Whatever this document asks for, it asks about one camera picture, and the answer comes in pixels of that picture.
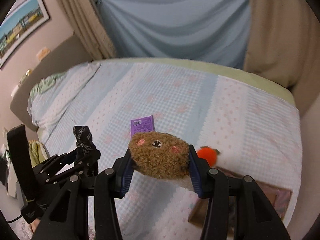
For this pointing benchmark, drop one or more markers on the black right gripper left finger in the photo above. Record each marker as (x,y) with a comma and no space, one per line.
(67,215)

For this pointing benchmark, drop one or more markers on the beige curtain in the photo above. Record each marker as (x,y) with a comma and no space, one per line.
(284,43)
(86,22)

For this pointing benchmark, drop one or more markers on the grey bed headboard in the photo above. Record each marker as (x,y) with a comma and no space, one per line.
(68,54)

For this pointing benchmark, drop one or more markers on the black patterned cloth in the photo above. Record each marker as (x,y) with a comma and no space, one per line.
(86,151)

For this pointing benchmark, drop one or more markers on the checkered light blue bed blanket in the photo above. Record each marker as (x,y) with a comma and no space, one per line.
(256,132)

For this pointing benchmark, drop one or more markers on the green patterned pillow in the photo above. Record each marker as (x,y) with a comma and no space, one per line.
(44,84)

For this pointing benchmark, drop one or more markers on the brown plush bear toy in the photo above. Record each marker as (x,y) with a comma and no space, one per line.
(159,155)

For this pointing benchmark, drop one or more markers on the beige left curtain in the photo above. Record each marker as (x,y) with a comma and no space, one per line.
(86,22)

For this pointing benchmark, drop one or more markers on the cardboard box with pink lining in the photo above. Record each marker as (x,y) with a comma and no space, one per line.
(250,199)

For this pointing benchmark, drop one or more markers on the framed landscape picture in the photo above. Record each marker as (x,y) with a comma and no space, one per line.
(19,24)

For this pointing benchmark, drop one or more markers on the orange plush fruit toy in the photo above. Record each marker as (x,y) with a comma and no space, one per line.
(209,154)

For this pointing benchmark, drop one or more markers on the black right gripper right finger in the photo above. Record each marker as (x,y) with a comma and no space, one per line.
(225,199)

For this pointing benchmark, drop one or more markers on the purple snack packet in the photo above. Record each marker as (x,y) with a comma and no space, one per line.
(145,124)

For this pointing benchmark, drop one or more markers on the light blue hanging sheet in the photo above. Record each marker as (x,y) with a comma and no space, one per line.
(215,31)

